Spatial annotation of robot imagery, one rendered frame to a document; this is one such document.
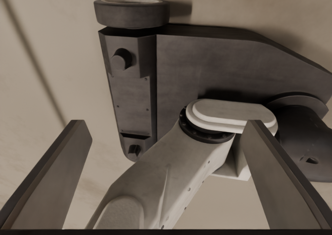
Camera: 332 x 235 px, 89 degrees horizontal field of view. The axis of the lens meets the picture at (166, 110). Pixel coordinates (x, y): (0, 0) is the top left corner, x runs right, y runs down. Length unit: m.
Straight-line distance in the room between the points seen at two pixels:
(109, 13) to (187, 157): 0.36
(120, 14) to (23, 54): 0.60
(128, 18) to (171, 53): 0.13
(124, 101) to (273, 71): 0.43
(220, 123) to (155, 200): 0.21
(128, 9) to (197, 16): 0.25
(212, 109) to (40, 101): 0.89
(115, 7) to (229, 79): 0.34
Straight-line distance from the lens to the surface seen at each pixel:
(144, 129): 0.61
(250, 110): 0.44
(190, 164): 0.35
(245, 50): 0.48
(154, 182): 0.30
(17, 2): 0.88
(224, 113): 0.41
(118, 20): 0.46
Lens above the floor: 0.62
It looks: 52 degrees down
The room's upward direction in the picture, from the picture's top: 166 degrees counter-clockwise
